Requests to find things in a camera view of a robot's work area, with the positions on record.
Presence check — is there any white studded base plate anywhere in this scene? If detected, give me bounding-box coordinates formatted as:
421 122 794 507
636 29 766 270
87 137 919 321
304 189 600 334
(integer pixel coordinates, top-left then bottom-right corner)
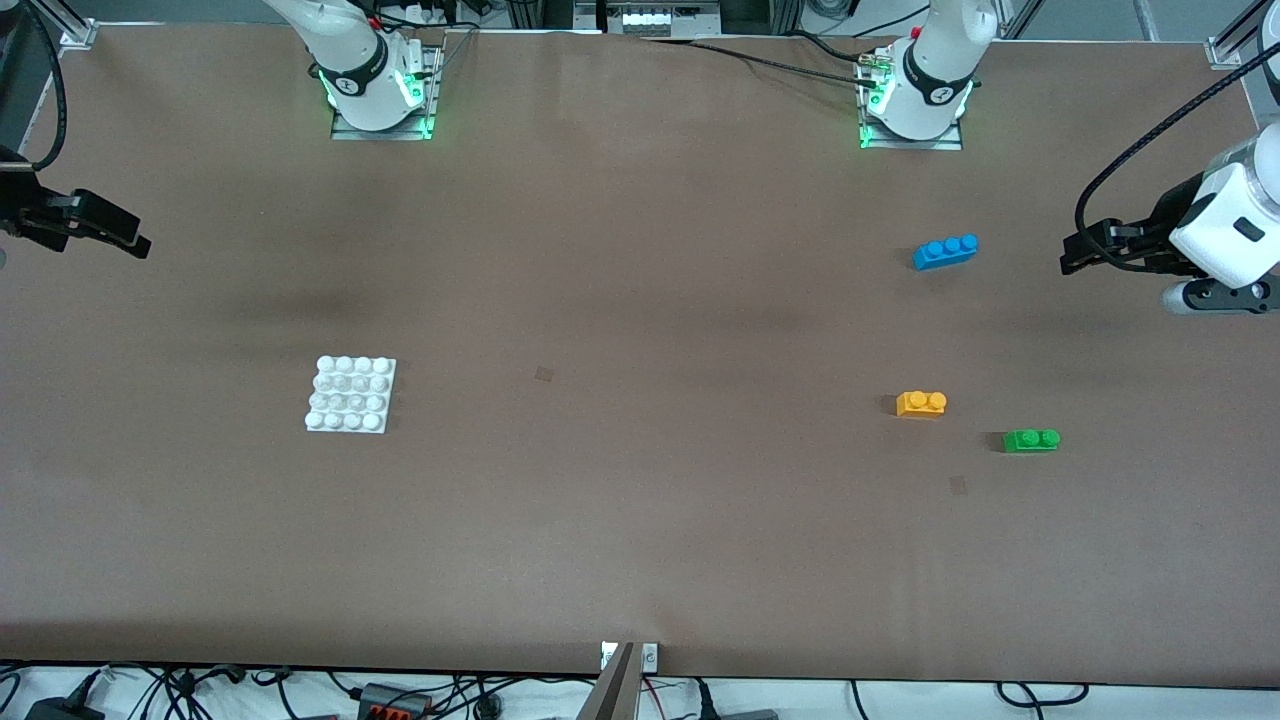
304 355 398 435

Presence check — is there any blue three-stud block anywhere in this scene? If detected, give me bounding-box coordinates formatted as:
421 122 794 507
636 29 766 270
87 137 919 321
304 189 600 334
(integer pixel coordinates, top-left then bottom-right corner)
912 233 980 272

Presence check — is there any black power adapter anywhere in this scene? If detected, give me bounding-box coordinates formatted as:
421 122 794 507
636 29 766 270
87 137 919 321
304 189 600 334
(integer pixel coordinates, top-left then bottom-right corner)
24 697 107 720

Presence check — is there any white power strip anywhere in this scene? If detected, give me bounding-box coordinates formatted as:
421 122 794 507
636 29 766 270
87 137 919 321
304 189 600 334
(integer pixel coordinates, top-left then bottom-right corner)
604 3 674 37

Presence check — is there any black orange connector box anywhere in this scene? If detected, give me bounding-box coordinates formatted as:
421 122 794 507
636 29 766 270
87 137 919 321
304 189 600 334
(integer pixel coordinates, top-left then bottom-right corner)
357 682 433 720

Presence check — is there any aluminium frame corner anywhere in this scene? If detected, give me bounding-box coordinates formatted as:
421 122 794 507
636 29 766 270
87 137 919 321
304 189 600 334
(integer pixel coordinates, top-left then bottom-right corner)
1206 0 1280 70
40 0 99 50

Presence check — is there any black cable on table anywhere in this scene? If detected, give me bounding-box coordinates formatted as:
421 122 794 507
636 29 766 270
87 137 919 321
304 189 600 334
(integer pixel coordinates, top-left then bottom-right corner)
648 36 873 83

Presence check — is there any small white table bracket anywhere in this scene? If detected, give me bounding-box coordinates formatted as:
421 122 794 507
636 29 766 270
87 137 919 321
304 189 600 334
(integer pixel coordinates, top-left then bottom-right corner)
600 641 660 672

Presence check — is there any grey camera support beam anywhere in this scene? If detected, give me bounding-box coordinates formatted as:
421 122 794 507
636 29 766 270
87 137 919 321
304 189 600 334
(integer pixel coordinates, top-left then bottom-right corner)
574 642 642 720

